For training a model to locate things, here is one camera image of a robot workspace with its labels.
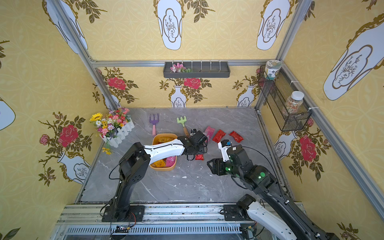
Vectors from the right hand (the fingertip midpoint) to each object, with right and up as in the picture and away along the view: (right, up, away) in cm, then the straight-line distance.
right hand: (213, 160), depth 72 cm
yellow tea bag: (-28, +7, +23) cm, 37 cm away
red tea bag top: (+20, +8, +28) cm, 35 cm away
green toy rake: (-18, +19, +41) cm, 49 cm away
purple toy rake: (-40, +19, +42) cm, 61 cm away
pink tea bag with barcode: (-24, -5, +17) cm, 30 cm away
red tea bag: (+7, +8, +28) cm, 30 cm away
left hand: (-8, +3, +22) cm, 24 cm away
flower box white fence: (-58, +15, +17) cm, 63 cm away
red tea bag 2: (-6, -3, +20) cm, 22 cm away
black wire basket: (+44, +38, +26) cm, 64 cm away
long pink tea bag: (+1, +11, +31) cm, 33 cm away
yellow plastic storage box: (-34, +6, +23) cm, 42 cm away
